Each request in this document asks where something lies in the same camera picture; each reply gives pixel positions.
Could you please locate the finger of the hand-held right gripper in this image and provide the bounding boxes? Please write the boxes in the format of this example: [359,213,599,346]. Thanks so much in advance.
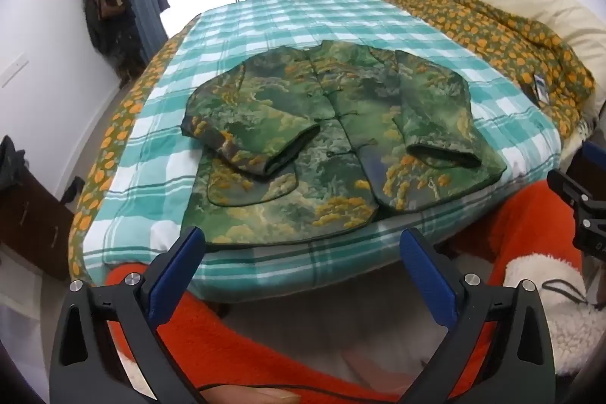
[580,141,606,170]
[547,168,606,264]

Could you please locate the small blue white card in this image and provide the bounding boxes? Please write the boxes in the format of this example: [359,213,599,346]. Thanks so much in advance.
[532,73,551,105]

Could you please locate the green landscape print padded jacket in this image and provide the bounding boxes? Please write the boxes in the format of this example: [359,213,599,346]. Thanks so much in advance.
[181,39,508,248]

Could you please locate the dark wooden cabinet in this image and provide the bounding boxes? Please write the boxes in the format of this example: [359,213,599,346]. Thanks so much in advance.
[0,170,75,282]

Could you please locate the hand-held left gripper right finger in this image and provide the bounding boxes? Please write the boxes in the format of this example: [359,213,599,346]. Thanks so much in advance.
[399,227,557,404]

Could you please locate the hanging dark coats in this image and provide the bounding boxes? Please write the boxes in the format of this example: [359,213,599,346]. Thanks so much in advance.
[83,0,147,89]

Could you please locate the black cable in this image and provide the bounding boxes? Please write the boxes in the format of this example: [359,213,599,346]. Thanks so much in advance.
[540,278,590,306]

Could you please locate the teal white plaid blanket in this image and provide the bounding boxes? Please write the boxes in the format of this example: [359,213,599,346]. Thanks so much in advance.
[84,0,564,304]

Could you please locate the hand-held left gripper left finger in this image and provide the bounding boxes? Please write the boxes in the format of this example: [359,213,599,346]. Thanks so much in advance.
[50,225,209,404]

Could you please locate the white wall plate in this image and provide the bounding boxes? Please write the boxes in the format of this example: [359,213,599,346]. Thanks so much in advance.
[0,51,30,89]

